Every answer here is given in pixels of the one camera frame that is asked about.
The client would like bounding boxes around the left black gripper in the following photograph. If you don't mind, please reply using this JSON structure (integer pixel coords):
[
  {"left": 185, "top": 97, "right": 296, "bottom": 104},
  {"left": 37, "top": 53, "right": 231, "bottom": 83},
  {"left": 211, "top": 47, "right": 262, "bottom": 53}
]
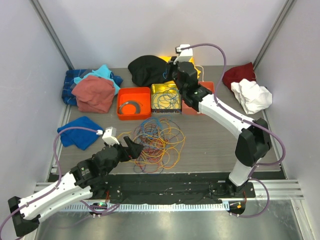
[{"left": 102, "top": 136, "right": 144, "bottom": 176}]

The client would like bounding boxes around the light blue wire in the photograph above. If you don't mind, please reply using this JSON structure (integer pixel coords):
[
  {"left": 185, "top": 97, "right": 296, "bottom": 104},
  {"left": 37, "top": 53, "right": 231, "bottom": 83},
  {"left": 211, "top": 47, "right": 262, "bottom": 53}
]
[{"left": 139, "top": 69, "right": 185, "bottom": 141}]

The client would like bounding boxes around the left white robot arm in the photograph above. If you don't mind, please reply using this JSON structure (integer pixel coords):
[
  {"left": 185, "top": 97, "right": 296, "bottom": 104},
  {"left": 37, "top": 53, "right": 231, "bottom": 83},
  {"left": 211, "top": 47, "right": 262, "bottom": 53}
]
[{"left": 8, "top": 135, "right": 144, "bottom": 237}]

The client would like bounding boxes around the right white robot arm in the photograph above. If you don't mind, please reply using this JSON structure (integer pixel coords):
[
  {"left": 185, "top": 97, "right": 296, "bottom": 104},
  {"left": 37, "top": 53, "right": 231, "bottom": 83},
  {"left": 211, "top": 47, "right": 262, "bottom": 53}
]
[{"left": 166, "top": 56, "right": 272, "bottom": 198}]

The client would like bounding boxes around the yellow cloth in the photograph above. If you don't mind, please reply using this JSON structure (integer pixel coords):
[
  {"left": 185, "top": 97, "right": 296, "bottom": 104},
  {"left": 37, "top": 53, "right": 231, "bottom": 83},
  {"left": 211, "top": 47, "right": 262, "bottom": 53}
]
[{"left": 159, "top": 56, "right": 204, "bottom": 82}]

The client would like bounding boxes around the black cloth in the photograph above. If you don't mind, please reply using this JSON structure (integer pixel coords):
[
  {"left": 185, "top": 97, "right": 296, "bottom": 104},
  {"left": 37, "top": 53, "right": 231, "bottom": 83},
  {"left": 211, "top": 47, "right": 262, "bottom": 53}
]
[{"left": 127, "top": 55, "right": 169, "bottom": 87}]

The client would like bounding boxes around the gold metal tin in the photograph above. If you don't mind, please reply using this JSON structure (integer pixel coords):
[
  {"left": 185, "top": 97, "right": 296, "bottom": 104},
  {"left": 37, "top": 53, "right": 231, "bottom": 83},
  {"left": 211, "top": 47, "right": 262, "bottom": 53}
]
[{"left": 151, "top": 82, "right": 182, "bottom": 114}]

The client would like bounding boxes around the salmon pink drawer box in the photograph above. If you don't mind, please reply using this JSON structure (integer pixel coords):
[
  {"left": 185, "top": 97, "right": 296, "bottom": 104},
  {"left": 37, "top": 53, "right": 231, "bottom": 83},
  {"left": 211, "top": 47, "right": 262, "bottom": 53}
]
[{"left": 181, "top": 81, "right": 215, "bottom": 115}]

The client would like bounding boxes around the orange plastic box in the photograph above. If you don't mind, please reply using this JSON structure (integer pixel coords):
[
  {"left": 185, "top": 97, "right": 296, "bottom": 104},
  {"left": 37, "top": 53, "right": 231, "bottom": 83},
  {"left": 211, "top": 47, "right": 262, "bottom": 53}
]
[{"left": 116, "top": 87, "right": 152, "bottom": 121}]

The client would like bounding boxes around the royal blue cloth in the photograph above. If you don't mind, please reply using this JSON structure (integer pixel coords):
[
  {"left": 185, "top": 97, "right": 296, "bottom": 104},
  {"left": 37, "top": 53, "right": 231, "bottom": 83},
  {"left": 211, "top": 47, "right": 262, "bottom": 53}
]
[{"left": 57, "top": 116, "right": 103, "bottom": 151}]

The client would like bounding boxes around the dark red cloth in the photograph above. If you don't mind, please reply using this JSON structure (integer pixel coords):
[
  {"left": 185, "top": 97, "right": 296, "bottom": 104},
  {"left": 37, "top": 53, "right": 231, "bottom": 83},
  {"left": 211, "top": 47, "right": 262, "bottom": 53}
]
[{"left": 222, "top": 62, "right": 257, "bottom": 91}]

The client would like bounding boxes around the salmon red cloth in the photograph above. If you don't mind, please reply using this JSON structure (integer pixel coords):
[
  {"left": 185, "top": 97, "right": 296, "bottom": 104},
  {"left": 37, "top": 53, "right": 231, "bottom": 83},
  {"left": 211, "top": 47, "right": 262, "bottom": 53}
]
[{"left": 71, "top": 75, "right": 116, "bottom": 114}]

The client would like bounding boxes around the light blue cloth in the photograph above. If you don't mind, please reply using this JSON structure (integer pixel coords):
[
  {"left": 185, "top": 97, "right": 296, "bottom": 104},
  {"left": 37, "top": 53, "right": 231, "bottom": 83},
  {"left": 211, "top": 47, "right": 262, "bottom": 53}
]
[{"left": 73, "top": 64, "right": 124, "bottom": 96}]

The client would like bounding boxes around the blue plaid cloth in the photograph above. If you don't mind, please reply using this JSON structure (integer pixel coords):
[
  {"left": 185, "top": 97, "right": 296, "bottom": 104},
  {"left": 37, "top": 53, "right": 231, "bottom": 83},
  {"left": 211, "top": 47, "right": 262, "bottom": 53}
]
[{"left": 61, "top": 69, "right": 91, "bottom": 106}]

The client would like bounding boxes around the white cloth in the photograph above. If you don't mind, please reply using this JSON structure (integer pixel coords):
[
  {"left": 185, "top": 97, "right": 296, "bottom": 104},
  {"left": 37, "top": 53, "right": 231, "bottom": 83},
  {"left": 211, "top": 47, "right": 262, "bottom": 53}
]
[{"left": 231, "top": 78, "right": 273, "bottom": 115}]

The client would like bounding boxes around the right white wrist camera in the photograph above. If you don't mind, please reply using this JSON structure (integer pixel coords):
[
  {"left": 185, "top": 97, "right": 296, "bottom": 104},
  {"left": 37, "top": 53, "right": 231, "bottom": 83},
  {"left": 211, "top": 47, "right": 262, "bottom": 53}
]
[{"left": 174, "top": 44, "right": 193, "bottom": 64}]

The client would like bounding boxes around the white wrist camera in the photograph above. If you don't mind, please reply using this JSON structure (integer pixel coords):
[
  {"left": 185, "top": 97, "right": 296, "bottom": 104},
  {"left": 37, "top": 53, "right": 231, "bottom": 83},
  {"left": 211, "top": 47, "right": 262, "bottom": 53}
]
[
  {"left": 96, "top": 126, "right": 120, "bottom": 146},
  {"left": 174, "top": 44, "right": 193, "bottom": 64}
]

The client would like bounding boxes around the red wire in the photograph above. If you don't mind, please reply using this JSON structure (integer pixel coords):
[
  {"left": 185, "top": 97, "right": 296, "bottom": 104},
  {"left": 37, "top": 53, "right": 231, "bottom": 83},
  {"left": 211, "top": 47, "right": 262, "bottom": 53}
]
[{"left": 136, "top": 129, "right": 173, "bottom": 166}]

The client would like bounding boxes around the dark blue wire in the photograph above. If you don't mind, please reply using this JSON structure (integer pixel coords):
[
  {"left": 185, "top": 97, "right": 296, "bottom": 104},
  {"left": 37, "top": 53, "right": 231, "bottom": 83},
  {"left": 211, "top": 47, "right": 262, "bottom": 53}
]
[{"left": 132, "top": 124, "right": 166, "bottom": 175}]

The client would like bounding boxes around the white cord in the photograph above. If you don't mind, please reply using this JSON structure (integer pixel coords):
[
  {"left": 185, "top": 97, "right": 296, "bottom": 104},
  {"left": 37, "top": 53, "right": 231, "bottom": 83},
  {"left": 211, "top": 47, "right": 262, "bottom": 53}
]
[{"left": 196, "top": 65, "right": 206, "bottom": 83}]

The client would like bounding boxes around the yellow wire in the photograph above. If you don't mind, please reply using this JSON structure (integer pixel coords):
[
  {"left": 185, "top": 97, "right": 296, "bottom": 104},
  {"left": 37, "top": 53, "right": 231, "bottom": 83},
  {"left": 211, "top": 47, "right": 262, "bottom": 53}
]
[{"left": 117, "top": 124, "right": 187, "bottom": 173}]

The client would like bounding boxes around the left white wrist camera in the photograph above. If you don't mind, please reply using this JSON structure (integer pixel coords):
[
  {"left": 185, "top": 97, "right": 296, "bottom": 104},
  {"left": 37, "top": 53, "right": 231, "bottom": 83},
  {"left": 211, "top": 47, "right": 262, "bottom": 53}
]
[{"left": 96, "top": 126, "right": 120, "bottom": 146}]

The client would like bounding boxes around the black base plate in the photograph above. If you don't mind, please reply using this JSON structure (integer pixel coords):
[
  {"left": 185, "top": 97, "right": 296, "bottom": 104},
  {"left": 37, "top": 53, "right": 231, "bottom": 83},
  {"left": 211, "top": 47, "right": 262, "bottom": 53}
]
[{"left": 102, "top": 172, "right": 256, "bottom": 205}]

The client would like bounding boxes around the grey wire coil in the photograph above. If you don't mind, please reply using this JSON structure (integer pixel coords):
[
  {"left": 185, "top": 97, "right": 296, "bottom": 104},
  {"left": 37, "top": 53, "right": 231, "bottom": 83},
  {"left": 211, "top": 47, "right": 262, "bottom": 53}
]
[{"left": 119, "top": 99, "right": 142, "bottom": 115}]

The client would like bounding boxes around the white slotted cable duct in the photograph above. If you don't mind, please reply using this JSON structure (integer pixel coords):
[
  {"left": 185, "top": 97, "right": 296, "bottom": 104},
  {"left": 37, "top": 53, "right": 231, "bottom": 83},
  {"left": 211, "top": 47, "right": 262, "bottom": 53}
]
[{"left": 61, "top": 201, "right": 230, "bottom": 212}]

